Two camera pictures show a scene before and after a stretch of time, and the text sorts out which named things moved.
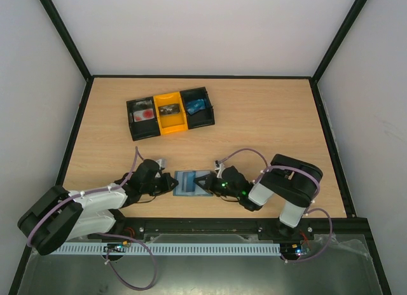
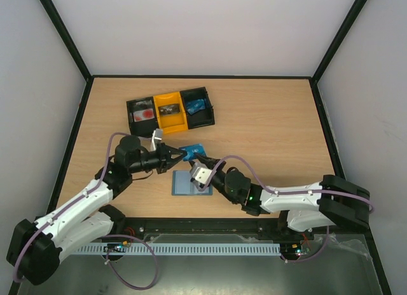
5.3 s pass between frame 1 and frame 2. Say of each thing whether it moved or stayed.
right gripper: moved
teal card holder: stayed
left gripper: moved
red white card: stayed
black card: stayed
